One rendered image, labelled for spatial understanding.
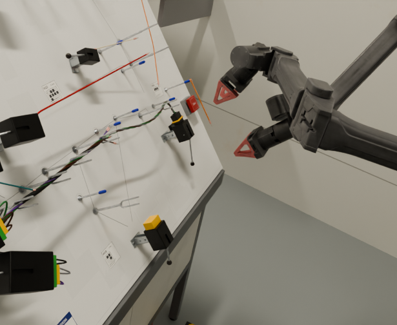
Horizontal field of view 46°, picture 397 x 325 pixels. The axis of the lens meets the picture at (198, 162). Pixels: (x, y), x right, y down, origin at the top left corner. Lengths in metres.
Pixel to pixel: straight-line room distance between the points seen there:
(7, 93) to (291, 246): 2.16
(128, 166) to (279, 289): 1.51
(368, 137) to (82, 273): 0.69
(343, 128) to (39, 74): 0.71
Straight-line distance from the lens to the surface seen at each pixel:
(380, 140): 0.81
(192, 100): 1.62
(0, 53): 1.13
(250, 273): 2.64
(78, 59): 1.23
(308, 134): 0.81
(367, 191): 3.04
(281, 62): 1.16
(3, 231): 0.85
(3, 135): 0.96
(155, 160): 1.41
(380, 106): 2.83
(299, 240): 2.98
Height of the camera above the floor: 1.79
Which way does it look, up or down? 31 degrees down
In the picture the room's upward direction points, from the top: 12 degrees clockwise
